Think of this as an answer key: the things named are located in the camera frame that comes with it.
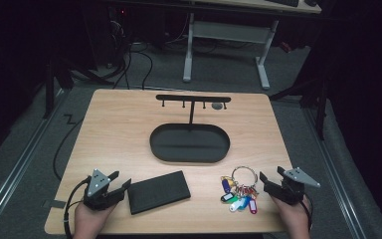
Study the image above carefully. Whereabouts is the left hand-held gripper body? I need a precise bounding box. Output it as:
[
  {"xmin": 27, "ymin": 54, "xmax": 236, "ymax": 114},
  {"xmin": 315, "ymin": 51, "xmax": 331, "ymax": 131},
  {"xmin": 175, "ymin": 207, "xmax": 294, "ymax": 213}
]
[{"xmin": 83, "ymin": 168, "xmax": 126, "ymax": 212}]

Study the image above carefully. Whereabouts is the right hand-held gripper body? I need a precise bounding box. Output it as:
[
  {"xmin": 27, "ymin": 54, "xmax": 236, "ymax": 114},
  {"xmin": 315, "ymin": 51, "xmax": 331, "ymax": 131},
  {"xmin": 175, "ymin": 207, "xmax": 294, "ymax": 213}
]
[{"xmin": 266, "ymin": 166, "xmax": 321, "ymax": 206}]

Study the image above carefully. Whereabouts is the key ring with coloured tags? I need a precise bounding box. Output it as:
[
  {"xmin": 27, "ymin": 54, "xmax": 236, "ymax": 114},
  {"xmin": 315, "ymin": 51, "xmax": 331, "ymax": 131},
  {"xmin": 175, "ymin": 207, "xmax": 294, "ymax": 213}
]
[{"xmin": 219, "ymin": 165, "xmax": 261, "ymax": 216}]

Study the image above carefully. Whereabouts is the black wallet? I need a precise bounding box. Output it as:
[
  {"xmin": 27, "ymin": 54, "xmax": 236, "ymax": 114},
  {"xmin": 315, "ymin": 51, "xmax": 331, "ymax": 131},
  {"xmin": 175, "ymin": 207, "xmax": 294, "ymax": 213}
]
[{"xmin": 126, "ymin": 170, "xmax": 192, "ymax": 216}]

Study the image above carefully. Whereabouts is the black key stand with tray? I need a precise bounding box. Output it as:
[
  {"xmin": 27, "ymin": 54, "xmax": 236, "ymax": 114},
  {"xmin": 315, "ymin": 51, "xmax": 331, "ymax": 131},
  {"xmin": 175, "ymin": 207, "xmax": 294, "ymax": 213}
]
[{"xmin": 148, "ymin": 94, "xmax": 233, "ymax": 164}]

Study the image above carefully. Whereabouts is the person's right hand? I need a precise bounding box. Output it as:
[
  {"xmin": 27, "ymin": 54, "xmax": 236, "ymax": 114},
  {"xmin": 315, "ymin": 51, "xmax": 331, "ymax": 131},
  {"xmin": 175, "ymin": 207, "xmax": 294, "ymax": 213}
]
[{"xmin": 270, "ymin": 194, "xmax": 312, "ymax": 239}]

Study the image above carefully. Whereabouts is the person's left hand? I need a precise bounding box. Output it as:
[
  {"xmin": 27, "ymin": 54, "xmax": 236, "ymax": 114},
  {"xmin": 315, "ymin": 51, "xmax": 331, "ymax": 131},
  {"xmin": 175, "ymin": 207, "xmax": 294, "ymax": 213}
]
[{"xmin": 73, "ymin": 200, "xmax": 117, "ymax": 239}]

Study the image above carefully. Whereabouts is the grey tape strip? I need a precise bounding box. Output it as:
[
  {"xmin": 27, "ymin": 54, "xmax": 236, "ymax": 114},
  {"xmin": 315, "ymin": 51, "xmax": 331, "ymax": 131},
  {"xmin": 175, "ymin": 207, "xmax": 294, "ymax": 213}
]
[{"xmin": 42, "ymin": 199, "xmax": 68, "ymax": 210}]

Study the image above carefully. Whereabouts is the black metal stand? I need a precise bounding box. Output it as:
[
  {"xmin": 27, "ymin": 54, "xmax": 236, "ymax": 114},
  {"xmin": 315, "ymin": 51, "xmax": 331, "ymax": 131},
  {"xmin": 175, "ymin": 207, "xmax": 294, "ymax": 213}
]
[
  {"xmin": 42, "ymin": 54, "xmax": 115, "ymax": 120},
  {"xmin": 269, "ymin": 66, "xmax": 333, "ymax": 141}
]

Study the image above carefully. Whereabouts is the red small object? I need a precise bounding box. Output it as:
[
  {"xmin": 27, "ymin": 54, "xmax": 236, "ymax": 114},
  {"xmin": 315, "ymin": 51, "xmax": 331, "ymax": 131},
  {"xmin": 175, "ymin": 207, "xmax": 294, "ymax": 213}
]
[{"xmin": 279, "ymin": 41, "xmax": 293, "ymax": 55}]

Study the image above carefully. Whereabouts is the white-framed desk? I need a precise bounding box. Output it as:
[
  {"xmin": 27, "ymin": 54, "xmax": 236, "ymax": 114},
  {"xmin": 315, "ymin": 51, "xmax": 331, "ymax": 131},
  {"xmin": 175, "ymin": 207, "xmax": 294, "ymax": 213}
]
[{"xmin": 182, "ymin": 0, "xmax": 323, "ymax": 91}]

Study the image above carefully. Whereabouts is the black keyboard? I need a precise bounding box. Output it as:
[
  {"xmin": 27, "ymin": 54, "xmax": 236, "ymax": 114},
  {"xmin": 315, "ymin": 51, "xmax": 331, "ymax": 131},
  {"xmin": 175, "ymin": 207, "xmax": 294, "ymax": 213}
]
[{"xmin": 267, "ymin": 0, "xmax": 300, "ymax": 8}]

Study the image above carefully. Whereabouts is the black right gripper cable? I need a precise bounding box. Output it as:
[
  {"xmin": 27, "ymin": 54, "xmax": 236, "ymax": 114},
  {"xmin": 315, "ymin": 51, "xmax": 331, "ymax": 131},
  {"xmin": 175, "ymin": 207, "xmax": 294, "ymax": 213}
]
[{"xmin": 298, "ymin": 198, "xmax": 313, "ymax": 232}]

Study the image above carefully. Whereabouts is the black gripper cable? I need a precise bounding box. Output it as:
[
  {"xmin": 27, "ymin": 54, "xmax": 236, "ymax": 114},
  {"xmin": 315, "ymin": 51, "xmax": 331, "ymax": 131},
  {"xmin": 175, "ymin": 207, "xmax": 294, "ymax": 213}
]
[
  {"xmin": 298, "ymin": 198, "xmax": 313, "ymax": 232},
  {"xmin": 63, "ymin": 175, "xmax": 93, "ymax": 239}
]

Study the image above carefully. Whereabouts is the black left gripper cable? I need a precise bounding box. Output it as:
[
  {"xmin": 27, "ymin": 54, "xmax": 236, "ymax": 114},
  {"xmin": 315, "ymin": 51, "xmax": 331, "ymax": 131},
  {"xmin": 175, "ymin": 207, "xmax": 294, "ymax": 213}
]
[{"xmin": 63, "ymin": 175, "xmax": 93, "ymax": 239}]

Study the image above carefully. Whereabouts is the metal floor rail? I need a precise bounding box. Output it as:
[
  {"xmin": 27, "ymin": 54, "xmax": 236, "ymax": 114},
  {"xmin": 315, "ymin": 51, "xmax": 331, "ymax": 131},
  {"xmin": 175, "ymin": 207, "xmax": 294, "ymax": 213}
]
[
  {"xmin": 0, "ymin": 89, "xmax": 68, "ymax": 231},
  {"xmin": 302, "ymin": 107, "xmax": 368, "ymax": 239}
]

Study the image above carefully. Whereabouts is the black floor cable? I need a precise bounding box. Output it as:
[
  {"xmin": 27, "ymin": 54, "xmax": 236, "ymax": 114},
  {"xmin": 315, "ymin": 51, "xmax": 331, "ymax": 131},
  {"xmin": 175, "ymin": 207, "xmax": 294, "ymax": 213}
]
[{"xmin": 52, "ymin": 114, "xmax": 85, "ymax": 182}]

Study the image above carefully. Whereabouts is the bundle of black cables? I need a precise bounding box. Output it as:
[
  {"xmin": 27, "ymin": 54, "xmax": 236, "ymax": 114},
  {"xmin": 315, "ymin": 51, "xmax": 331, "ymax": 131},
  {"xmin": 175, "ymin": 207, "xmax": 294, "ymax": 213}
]
[{"xmin": 107, "ymin": 19, "xmax": 154, "ymax": 92}]

